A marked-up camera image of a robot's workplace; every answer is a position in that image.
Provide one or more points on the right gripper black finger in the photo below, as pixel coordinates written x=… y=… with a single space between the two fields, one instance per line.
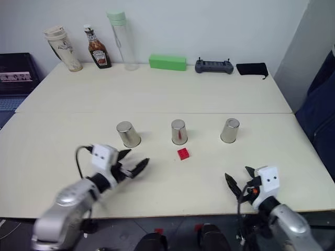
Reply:
x=250 y=173
x=234 y=187

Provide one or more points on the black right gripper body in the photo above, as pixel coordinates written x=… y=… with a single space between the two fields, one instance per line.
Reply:
x=251 y=194

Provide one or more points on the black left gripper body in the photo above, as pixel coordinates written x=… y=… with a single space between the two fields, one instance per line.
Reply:
x=121 y=172

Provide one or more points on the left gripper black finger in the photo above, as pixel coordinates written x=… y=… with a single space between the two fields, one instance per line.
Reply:
x=123 y=155
x=139 y=167

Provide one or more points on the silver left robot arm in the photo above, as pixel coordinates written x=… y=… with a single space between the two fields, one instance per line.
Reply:
x=68 y=204

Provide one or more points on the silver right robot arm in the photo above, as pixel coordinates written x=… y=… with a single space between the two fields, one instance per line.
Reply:
x=290 y=225

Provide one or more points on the upturned steel cup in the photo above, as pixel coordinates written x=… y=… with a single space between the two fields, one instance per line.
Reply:
x=179 y=133
x=128 y=136
x=230 y=130

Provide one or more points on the red toy brick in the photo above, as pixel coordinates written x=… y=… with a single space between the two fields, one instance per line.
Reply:
x=183 y=154

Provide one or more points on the dark rounded shape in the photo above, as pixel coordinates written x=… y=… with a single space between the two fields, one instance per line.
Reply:
x=153 y=243
x=213 y=239

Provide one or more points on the ketchup bottle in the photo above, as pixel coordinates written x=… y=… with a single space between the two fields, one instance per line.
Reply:
x=99 y=56

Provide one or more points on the green rectangular box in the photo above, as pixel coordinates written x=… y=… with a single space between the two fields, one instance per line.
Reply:
x=167 y=62

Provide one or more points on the black cloth pouch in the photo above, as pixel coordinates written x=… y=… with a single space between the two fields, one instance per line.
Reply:
x=251 y=68

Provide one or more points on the clear bottle with green lid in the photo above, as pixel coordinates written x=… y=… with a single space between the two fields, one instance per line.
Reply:
x=125 y=47

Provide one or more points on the grey remote controller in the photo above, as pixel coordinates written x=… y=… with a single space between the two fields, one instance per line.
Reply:
x=214 y=66

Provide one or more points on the beige printed tumbler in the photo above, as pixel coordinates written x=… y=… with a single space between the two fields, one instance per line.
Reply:
x=64 y=51

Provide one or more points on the blue laptop keyboard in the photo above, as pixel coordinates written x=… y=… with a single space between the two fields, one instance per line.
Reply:
x=9 y=104

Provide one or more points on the black case with white label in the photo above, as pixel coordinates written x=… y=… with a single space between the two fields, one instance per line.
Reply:
x=15 y=65

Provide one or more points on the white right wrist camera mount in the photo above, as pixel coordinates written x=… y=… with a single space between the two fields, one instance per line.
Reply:
x=269 y=179

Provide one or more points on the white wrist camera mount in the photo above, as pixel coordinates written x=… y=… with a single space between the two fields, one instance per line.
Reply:
x=269 y=179
x=100 y=157

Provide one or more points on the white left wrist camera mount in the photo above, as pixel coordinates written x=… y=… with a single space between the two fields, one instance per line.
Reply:
x=100 y=157

